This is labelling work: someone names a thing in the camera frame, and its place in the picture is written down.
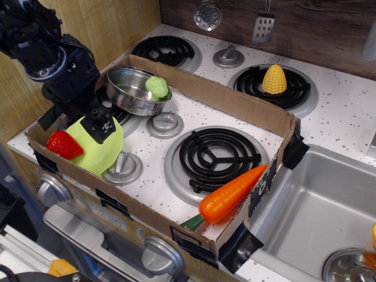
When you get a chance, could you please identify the light green toy broccoli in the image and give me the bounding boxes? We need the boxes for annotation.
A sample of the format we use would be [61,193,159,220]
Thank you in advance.
[145,76,169,101]

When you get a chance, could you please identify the brown cardboard fence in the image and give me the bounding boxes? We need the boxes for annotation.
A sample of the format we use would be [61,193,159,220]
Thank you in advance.
[24,53,310,274]

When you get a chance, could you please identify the silver knob at back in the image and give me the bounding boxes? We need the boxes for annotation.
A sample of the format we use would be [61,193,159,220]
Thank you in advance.
[213,45,245,69]

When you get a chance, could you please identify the back right black burner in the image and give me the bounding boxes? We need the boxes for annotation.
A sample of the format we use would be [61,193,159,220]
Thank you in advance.
[228,64,318,119]

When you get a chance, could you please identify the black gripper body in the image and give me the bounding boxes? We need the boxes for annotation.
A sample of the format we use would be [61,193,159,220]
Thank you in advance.
[42,63,115,144]

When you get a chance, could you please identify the silver knob by plate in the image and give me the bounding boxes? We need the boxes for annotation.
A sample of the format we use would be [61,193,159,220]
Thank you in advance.
[102,152,143,186]

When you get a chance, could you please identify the orange toy carrot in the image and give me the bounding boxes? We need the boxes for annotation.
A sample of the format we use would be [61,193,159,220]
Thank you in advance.
[181,164,268,230]

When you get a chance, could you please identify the hanging silver strainer ladle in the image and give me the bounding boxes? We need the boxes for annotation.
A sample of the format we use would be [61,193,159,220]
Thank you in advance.
[193,1,222,31]

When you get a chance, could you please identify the black burner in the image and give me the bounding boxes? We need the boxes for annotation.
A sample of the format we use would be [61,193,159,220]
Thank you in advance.
[126,35,202,73]
[228,64,318,119]
[164,126,269,206]
[57,85,145,139]

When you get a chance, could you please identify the front left black burner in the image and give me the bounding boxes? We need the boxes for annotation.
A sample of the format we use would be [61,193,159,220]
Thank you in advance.
[57,85,145,139]

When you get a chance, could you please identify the grey toy sink basin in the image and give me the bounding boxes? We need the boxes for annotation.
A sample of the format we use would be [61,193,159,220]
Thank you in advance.
[250,145,375,281]

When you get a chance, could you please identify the silver front knob left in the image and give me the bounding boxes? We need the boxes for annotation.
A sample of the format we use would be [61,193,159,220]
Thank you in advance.
[37,173,72,207]

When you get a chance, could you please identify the red toy strawberry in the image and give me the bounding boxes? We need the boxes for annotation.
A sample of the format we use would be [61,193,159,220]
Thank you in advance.
[46,130,84,160]

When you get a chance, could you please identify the silver oven door handle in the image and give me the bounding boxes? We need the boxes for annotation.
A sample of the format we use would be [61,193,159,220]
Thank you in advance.
[43,205,188,281]

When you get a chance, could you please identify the silver knob inside fence centre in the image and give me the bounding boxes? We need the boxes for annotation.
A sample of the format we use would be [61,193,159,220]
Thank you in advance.
[146,112,184,139]

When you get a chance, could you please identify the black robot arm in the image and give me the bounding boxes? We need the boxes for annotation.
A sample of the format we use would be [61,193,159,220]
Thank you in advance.
[1,1,116,144]

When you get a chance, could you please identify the light green plastic plate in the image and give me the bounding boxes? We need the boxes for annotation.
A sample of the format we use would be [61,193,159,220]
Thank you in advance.
[66,118,123,176]

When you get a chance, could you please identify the hanging silver slotted spatula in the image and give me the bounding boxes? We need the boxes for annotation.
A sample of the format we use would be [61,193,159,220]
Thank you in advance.
[252,1,275,43]

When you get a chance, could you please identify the small steel pan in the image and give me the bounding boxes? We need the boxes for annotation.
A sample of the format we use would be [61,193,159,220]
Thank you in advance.
[106,66,172,116]

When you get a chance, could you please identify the yellow toy corn cob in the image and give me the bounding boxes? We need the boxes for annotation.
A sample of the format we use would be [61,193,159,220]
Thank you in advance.
[261,65,287,95]

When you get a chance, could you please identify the front right black burner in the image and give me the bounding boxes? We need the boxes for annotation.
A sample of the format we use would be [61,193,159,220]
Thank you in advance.
[164,126,269,206]

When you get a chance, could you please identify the back left black burner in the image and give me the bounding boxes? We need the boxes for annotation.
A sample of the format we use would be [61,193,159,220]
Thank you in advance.
[126,35,202,73]

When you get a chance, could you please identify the silver pot in sink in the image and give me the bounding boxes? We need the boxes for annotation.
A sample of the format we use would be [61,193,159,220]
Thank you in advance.
[321,248,375,281]

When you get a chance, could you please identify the orange object bottom left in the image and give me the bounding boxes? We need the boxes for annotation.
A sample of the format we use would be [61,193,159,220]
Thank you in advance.
[47,258,78,277]

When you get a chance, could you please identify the silver front knob right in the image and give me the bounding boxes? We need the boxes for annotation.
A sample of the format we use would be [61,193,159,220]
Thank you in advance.
[142,235,184,276]

